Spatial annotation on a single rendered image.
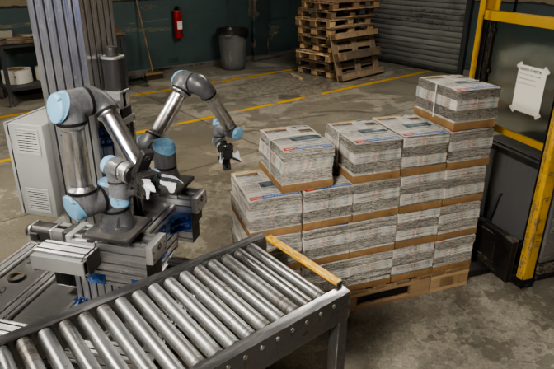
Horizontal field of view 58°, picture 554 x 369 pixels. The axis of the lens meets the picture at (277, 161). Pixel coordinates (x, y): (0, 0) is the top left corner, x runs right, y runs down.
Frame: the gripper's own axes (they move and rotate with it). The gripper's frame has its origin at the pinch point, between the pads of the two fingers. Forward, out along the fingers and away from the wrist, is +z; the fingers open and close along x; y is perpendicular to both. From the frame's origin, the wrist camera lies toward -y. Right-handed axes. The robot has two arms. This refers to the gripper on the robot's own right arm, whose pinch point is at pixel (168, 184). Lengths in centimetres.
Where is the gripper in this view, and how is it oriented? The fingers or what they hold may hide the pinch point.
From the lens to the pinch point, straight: 167.6
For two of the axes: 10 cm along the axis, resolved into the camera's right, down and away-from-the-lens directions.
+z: 7.7, 2.5, -5.8
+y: -0.9, 9.5, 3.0
